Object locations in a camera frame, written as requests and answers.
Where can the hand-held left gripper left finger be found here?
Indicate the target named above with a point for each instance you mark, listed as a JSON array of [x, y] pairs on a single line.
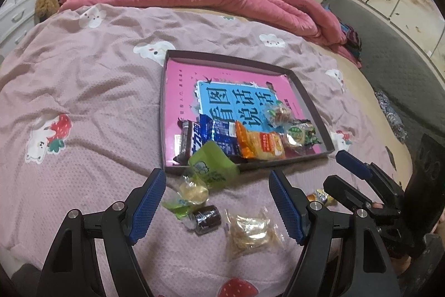
[[147, 206]]

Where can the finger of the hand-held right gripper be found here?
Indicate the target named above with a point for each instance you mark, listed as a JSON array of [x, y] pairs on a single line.
[[351, 160], [344, 188]]

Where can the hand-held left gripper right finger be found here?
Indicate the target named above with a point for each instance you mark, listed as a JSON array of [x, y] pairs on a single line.
[[285, 206]]

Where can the green label pastry packet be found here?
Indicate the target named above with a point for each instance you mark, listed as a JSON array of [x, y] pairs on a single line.
[[299, 135]]

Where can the orange snack packet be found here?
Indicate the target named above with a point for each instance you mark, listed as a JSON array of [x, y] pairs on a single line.
[[260, 144]]

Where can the black chocolate bar packet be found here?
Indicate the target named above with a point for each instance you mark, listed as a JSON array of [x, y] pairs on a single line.
[[187, 140]]

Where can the green jelly packet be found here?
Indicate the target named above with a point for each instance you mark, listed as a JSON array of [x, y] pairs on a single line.
[[212, 163]]

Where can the clear pastry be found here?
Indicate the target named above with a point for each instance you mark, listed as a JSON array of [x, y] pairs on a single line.
[[278, 114]]

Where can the blue snack packet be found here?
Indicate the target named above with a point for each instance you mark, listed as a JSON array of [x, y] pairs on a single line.
[[220, 138]]

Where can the pink cardboard box tray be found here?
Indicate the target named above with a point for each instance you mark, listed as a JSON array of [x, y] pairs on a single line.
[[180, 81]]

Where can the gold wrapped candy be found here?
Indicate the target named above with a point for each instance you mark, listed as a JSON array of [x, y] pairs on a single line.
[[321, 196]]

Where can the clear crisps packet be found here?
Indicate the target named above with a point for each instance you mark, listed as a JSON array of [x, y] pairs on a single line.
[[248, 231]]

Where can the clear round pastry packet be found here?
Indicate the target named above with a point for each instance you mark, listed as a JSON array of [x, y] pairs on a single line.
[[193, 192]]

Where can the grey patterned cloth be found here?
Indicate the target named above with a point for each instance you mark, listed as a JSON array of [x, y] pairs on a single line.
[[391, 116]]

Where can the dark small snack packet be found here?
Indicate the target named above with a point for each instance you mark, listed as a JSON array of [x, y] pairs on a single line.
[[207, 218]]

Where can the grey quilted mat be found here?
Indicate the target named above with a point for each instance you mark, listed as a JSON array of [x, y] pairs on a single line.
[[382, 50]]

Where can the colourful dark cloth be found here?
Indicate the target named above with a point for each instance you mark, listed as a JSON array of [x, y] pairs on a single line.
[[351, 39]]

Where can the pink printed bedsheet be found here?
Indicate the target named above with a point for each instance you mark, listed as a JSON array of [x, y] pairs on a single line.
[[87, 74]]

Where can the brown plush toy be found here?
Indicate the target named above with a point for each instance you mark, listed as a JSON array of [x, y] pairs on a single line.
[[47, 1]]

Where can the white drawer cabinet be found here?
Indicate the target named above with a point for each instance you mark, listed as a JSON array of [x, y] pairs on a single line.
[[17, 4]]

